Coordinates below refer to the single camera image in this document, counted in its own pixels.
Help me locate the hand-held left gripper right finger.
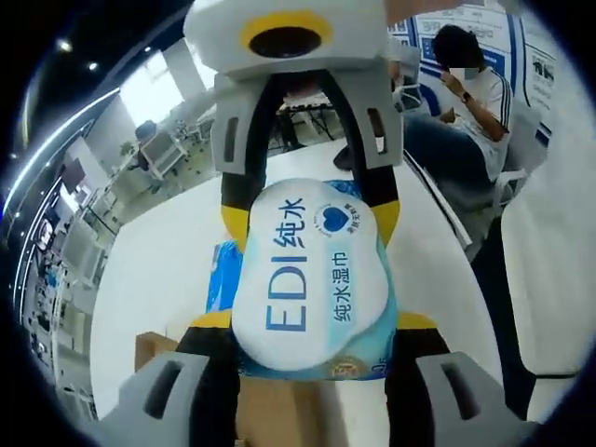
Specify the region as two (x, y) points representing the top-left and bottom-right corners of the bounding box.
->
(385, 310), (544, 447)

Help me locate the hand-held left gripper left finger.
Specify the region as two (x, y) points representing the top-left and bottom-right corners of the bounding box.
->
(100, 310), (241, 447)

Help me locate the brown cardboard shoe box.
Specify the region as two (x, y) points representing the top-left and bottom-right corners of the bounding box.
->
(134, 331), (336, 447)

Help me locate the white teal soft wipes pack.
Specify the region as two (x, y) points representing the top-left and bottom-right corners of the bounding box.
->
(207, 176), (401, 381)

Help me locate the black computer mouse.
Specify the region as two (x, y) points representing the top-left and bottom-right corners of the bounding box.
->
(332, 148), (358, 171)

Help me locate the white plastic chair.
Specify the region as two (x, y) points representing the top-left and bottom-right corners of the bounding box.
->
(493, 167), (530, 206)

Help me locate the blue white wall poster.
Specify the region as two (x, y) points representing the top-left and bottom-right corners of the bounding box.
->
(412, 0), (513, 80)
(521, 0), (560, 141)

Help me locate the dark red wall monitor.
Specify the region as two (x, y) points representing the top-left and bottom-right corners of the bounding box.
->
(62, 160), (88, 192)

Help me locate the wall screen with car picture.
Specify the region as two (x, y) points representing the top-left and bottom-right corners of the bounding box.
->
(34, 218), (60, 248)

